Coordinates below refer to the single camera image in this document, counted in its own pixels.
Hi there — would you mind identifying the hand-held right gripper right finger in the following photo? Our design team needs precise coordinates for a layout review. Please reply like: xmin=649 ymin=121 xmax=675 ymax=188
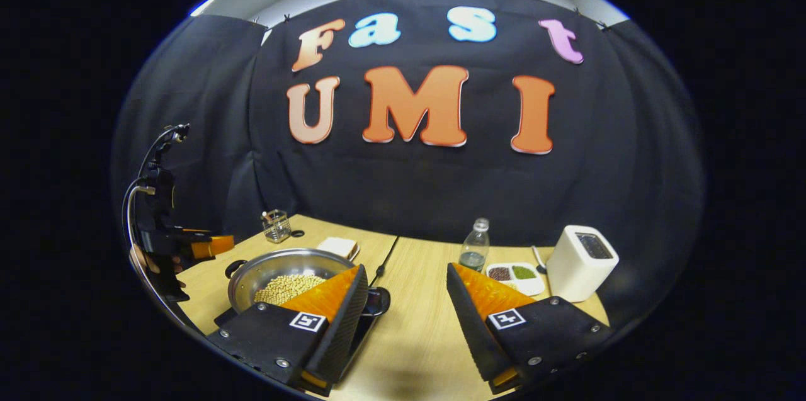
xmin=446 ymin=262 xmax=613 ymax=395

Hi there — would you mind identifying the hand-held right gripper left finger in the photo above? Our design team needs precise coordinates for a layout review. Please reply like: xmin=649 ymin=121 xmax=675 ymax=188
xmin=206 ymin=264 xmax=370 ymax=397

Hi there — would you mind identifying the black induction cooktop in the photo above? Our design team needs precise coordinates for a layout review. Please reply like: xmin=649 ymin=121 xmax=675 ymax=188
xmin=213 ymin=303 xmax=382 ymax=367

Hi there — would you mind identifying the stainless steel pot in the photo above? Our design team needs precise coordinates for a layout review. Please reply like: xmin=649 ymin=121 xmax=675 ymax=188
xmin=224 ymin=247 xmax=392 ymax=321

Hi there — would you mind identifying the large soybean pile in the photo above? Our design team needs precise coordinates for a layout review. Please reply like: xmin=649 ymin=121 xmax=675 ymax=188
xmin=253 ymin=273 xmax=328 ymax=307

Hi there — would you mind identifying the white divided tray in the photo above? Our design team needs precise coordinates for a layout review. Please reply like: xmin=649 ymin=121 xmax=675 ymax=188
xmin=485 ymin=261 xmax=547 ymax=297

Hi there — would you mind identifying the small white plate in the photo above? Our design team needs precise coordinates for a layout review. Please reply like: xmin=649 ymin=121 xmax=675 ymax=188
xmin=314 ymin=236 xmax=361 ymax=263

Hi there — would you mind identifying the clear plastic water bottle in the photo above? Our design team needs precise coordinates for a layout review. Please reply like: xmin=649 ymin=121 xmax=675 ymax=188
xmin=458 ymin=217 xmax=491 ymax=273

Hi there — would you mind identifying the sandwich with lettuce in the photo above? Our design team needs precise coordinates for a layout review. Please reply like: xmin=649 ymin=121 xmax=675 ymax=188
xmin=317 ymin=237 xmax=358 ymax=258

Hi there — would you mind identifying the white toaster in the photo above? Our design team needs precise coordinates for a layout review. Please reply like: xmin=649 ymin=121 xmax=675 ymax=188
xmin=545 ymin=224 xmax=620 ymax=303

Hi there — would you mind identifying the black backdrop cloth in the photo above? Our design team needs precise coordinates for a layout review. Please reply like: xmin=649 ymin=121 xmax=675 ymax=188
xmin=110 ymin=0 xmax=706 ymax=351

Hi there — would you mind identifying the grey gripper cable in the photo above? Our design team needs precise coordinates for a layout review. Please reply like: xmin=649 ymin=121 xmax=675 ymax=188
xmin=122 ymin=176 xmax=196 ymax=332

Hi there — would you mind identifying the black power cable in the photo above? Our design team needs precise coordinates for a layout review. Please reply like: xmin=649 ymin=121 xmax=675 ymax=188
xmin=375 ymin=236 xmax=401 ymax=283

